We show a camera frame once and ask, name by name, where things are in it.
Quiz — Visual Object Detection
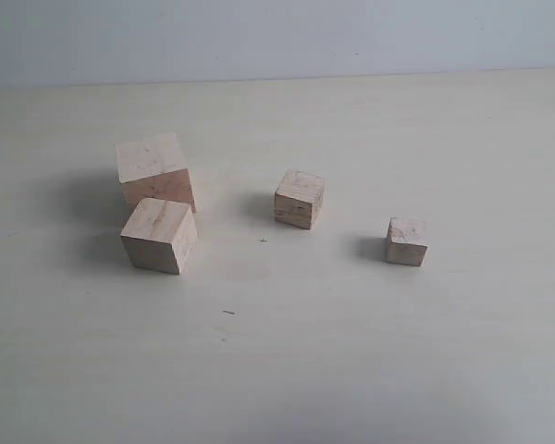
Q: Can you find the third largest wooden cube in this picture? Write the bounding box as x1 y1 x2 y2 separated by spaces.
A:
274 169 326 229

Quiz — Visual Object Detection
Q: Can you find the smallest wooden cube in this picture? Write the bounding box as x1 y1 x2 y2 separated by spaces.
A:
385 216 428 267

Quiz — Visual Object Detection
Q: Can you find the second largest wooden cube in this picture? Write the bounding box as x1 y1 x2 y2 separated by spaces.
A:
120 198 198 275

